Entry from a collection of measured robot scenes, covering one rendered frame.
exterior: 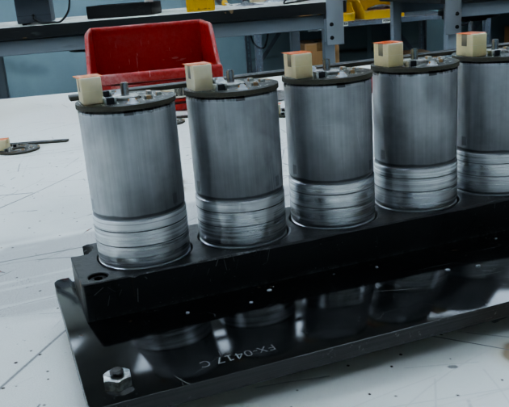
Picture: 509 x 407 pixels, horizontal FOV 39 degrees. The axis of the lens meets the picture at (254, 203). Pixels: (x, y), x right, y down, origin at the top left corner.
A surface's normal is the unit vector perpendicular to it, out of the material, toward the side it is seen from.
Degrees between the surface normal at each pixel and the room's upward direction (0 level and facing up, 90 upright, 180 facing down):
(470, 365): 0
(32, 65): 90
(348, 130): 90
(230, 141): 90
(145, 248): 90
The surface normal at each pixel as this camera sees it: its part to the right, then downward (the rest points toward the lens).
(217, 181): -0.37, 0.30
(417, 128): -0.12, 0.30
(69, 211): -0.07, -0.95
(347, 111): 0.31, 0.26
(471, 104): -0.73, 0.25
